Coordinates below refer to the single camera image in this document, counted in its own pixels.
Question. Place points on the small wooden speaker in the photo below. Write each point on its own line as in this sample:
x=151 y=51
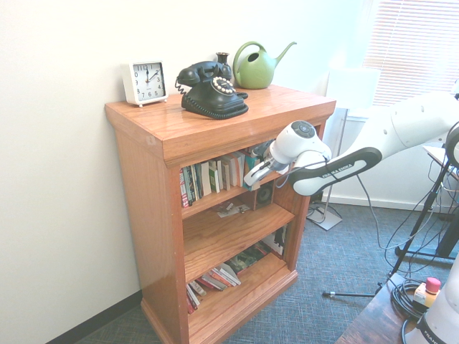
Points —
x=264 y=196

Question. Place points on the dark wooden table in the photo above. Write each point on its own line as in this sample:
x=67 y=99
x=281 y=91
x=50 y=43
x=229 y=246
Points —
x=373 y=319

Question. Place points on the red striped paperback book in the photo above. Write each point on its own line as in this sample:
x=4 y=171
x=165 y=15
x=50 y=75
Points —
x=213 y=282

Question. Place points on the green cover book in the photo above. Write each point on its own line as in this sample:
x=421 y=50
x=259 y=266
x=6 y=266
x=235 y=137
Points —
x=214 y=181

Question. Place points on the green plastic watering can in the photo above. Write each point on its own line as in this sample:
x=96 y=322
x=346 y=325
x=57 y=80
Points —
x=254 y=73

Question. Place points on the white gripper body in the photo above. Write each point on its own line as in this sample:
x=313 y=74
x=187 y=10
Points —
x=258 y=173

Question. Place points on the black vintage rotary telephone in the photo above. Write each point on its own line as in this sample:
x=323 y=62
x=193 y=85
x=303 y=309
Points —
x=211 y=100

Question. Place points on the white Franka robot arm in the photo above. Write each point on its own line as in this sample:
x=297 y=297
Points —
x=337 y=172

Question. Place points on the red white spine book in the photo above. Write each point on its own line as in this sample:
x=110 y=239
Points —
x=184 y=190

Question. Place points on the red yellow emergency stop button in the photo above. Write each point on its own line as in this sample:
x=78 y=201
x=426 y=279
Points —
x=428 y=292

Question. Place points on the loose paper cards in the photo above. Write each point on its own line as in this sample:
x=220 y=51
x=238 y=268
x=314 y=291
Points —
x=231 y=210

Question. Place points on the wooden bookshelf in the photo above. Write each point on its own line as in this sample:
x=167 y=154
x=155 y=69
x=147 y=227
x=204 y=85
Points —
x=229 y=122

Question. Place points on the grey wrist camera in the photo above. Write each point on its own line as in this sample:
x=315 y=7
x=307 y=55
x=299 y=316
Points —
x=261 y=150

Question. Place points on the white square alarm clock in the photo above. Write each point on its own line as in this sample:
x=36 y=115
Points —
x=147 y=83

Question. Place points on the thick paperback orange cover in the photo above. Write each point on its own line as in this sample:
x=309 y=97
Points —
x=237 y=170

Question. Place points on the black tripod stand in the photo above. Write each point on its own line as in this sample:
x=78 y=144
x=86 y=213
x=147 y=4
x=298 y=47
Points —
x=416 y=229

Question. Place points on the black ceramic vase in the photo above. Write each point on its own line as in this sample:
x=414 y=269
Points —
x=222 y=59

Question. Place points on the dark green magazine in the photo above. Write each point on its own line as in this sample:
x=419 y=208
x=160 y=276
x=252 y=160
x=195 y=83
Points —
x=249 y=258

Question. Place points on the cream paperback book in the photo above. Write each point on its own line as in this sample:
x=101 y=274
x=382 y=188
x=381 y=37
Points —
x=221 y=177
x=227 y=175

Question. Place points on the white window blinds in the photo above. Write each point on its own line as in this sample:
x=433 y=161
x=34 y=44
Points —
x=412 y=53

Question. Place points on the dark spine paperback book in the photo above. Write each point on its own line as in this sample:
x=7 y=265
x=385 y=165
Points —
x=191 y=184
x=198 y=181

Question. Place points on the black white cover book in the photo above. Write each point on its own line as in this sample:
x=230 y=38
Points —
x=277 y=242

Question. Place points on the white cover paperback book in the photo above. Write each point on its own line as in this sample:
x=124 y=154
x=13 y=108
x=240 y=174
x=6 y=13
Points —
x=229 y=275

